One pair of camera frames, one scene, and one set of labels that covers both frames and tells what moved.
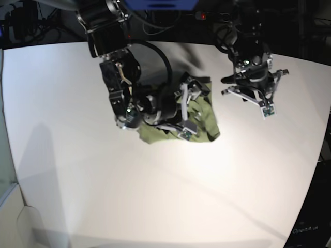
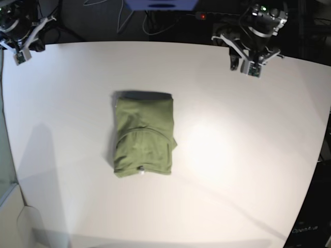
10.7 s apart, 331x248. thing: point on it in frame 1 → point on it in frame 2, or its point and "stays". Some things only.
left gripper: x=166 y=109 → x=20 y=46
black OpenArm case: x=313 y=230 stays
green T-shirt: x=199 y=120 → x=144 y=133
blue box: x=162 y=5 stays
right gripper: x=258 y=86 → x=252 y=46
